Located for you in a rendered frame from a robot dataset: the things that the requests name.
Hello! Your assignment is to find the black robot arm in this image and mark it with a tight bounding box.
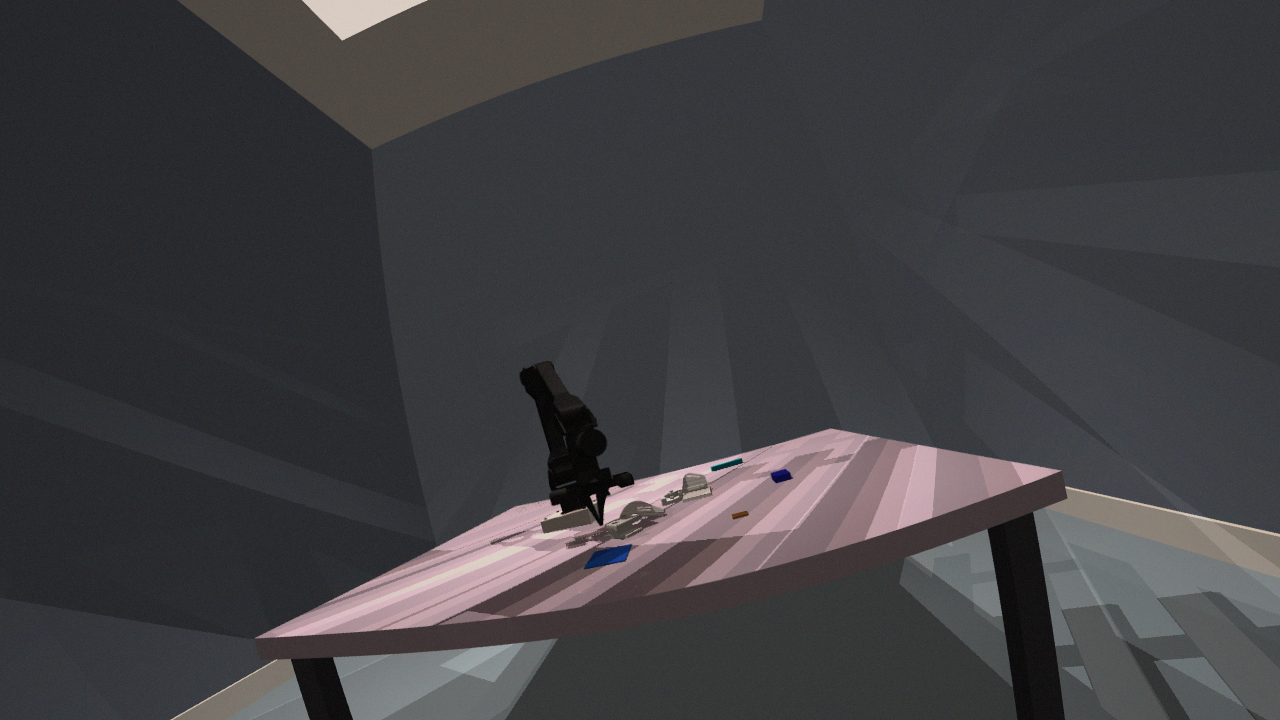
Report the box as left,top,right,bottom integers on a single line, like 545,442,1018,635
518,361,613,497

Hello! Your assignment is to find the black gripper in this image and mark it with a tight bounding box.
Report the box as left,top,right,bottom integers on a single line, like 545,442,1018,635
549,456,635,527

